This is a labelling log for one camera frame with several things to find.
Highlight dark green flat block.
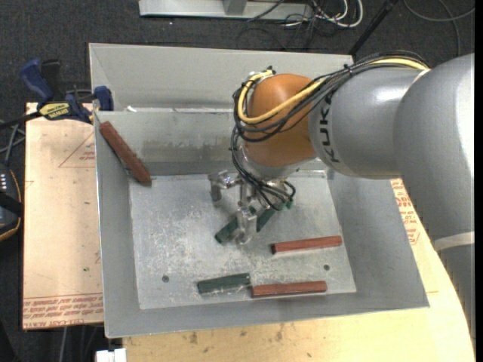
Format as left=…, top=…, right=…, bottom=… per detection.
left=214, top=206, right=280, bottom=244
left=197, top=272, right=252, bottom=296

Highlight red-brown flat block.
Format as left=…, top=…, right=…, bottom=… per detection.
left=270, top=235, right=343, bottom=256
left=251, top=280, right=328, bottom=299
left=98, top=121, right=152, bottom=186

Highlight grey metal bin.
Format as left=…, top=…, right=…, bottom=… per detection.
left=88, top=42, right=430, bottom=339

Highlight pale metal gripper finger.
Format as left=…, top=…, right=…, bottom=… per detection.
left=208, top=169, right=232, bottom=203
left=235, top=206, right=258, bottom=245

